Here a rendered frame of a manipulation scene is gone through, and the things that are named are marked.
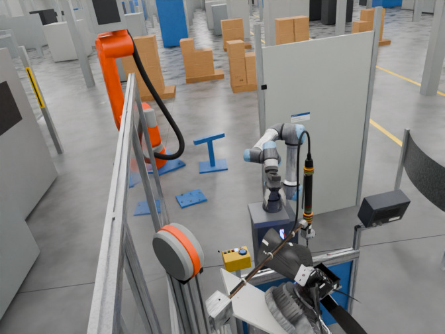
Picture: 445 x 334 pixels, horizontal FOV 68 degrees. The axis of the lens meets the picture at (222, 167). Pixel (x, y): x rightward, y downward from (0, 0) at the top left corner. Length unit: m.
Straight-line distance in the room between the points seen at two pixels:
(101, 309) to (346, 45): 3.16
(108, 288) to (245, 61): 8.53
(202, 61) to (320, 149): 7.41
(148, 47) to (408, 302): 7.88
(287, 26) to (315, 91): 6.17
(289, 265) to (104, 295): 1.13
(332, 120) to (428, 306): 1.86
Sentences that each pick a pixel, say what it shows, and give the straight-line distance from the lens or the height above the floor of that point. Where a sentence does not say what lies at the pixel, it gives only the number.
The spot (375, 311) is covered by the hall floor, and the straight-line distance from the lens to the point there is 3.27.
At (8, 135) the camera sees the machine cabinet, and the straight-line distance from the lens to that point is 5.15.
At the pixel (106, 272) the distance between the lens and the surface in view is 0.72.
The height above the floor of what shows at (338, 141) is 0.92.
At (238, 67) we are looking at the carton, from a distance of 8.95.
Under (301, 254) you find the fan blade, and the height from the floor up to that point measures 1.18.
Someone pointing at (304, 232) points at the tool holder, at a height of 1.47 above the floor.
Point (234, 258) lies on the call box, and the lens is 2.06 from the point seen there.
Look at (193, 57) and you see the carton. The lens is 10.57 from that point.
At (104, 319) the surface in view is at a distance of 0.63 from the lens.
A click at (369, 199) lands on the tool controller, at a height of 1.25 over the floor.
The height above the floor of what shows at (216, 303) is 1.56.
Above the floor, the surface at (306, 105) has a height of 1.40.
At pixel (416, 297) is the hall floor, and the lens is 3.47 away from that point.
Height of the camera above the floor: 2.51
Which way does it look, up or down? 29 degrees down
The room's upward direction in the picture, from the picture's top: 7 degrees counter-clockwise
